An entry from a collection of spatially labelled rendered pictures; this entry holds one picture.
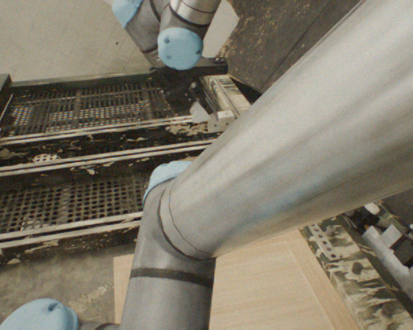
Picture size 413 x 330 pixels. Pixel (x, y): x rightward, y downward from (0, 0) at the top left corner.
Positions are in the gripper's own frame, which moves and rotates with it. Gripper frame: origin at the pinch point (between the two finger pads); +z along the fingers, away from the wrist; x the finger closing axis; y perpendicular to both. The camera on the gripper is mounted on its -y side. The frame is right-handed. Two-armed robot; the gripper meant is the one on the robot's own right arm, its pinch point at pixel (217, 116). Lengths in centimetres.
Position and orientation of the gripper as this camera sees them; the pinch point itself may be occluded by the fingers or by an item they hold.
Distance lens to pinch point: 95.9
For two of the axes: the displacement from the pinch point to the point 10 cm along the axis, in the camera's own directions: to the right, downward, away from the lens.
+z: 4.8, 6.1, 6.3
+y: -8.7, 4.4, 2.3
